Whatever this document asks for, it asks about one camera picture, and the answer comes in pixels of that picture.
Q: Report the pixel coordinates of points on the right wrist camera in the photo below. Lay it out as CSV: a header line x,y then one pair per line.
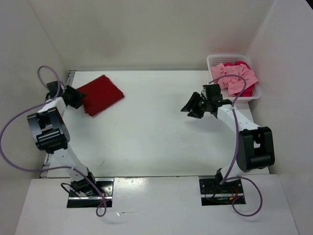
x,y
213,92

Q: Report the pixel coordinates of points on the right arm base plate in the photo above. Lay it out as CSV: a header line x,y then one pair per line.
x,y
210,187

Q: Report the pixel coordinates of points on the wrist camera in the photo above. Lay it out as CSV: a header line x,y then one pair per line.
x,y
213,92
55,89

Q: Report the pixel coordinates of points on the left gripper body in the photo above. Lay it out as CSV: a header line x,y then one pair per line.
x,y
71,93

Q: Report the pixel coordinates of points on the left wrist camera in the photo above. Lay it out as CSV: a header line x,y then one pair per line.
x,y
55,89

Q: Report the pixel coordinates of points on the light pink t-shirt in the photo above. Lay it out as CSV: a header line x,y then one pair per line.
x,y
218,71

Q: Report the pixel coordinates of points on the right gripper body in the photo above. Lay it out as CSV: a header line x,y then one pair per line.
x,y
203,104

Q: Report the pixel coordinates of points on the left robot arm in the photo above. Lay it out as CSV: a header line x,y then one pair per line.
x,y
51,135

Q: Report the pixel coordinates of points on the hot pink t-shirt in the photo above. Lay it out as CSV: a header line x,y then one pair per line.
x,y
234,85

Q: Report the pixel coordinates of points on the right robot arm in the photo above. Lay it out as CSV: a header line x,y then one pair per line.
x,y
254,147

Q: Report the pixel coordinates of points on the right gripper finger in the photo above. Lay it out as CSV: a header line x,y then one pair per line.
x,y
197,115
192,103

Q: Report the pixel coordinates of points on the red t-shirt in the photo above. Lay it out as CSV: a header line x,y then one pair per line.
x,y
100,93

